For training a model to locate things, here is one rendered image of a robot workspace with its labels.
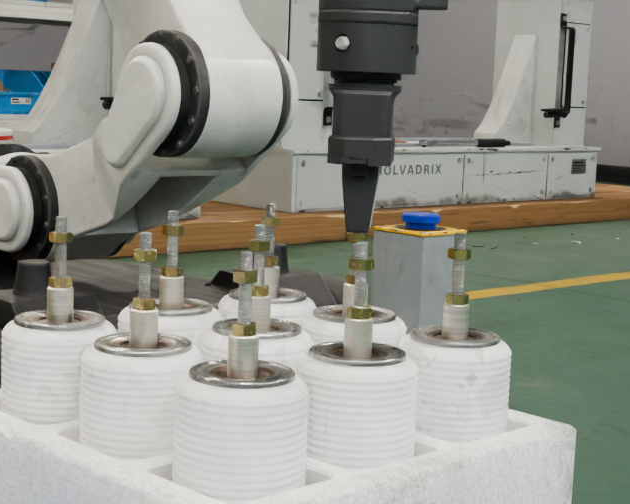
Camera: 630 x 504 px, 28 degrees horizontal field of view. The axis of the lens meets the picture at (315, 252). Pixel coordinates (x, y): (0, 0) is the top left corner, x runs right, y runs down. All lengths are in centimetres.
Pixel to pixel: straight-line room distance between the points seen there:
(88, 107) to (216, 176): 192
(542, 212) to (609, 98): 253
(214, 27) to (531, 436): 63
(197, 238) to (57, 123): 47
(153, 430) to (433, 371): 23
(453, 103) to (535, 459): 655
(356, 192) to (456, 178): 307
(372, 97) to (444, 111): 653
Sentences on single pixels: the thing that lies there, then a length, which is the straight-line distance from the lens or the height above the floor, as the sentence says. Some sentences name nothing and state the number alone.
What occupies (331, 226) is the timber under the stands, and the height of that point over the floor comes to 5.
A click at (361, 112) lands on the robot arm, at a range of 108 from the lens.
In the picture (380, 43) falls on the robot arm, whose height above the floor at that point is 49.
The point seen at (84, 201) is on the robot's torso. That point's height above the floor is 30.
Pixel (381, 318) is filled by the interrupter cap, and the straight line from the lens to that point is 112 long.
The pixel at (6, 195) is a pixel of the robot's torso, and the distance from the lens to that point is 166.
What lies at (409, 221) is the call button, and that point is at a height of 32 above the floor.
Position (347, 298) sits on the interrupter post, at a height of 27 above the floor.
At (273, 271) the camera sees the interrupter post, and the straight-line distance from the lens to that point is 121.
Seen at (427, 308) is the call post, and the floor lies 24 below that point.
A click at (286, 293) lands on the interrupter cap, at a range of 124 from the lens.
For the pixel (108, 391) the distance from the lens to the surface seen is 96.
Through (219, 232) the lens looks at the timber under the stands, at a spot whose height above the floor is 5.
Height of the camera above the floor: 46
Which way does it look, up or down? 8 degrees down
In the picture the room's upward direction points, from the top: 2 degrees clockwise
